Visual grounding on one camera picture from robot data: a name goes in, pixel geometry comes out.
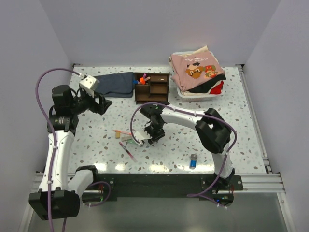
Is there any dark red gel pen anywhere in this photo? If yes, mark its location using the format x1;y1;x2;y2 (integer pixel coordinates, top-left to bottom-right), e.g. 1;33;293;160
119;142;137;162

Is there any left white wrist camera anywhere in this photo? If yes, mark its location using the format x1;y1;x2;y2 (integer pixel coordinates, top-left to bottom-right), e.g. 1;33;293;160
79;75;99;98

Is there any pink pixel-print shirt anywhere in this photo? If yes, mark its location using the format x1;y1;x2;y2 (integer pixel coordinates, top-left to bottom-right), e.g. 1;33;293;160
169;46;225;91

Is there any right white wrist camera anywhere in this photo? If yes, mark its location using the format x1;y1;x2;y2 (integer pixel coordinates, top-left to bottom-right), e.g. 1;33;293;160
132;130;151;146

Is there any orange gel pen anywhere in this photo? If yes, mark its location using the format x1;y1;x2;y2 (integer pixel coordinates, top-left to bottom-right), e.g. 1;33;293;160
113;130;132;135

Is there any folded dark blue cloth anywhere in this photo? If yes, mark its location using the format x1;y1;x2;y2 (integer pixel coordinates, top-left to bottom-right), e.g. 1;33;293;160
95;72;135;98

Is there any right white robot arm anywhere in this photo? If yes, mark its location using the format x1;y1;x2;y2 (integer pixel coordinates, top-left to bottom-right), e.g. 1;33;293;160
138;102;237;190

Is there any brown wooden desk organizer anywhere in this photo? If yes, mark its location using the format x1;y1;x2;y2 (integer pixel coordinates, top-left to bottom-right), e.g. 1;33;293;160
134;72;170;104

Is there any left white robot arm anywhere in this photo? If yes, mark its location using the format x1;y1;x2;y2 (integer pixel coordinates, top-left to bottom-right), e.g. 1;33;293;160
28;85;112;220

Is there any tan eraser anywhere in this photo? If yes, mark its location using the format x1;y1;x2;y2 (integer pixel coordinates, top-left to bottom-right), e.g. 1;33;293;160
121;135;132;142

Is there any black garment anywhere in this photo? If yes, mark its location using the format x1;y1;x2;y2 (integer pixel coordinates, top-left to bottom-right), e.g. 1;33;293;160
188;74;226;93

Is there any blue grey pencil sharpener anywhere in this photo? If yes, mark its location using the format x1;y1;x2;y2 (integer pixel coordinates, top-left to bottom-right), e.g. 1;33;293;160
189;154;197;169

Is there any red garment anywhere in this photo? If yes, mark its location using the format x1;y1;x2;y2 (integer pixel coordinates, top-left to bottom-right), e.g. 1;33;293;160
209;81;224;95

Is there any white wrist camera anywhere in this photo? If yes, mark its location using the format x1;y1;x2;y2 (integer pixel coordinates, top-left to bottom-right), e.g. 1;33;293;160
79;75;99;98
132;130;151;146

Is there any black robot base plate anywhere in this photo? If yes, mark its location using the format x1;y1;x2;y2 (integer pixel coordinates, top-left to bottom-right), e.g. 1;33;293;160
69;170;243;205

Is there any black orange highlighter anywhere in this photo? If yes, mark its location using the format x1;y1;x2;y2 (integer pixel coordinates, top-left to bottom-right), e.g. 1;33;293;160
139;77;145;85

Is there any white laundry basket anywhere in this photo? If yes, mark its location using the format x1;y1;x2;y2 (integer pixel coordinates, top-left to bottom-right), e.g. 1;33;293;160
174;52;224;102

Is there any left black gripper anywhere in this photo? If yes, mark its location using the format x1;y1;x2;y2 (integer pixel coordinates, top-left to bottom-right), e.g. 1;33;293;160
70;88;112;115

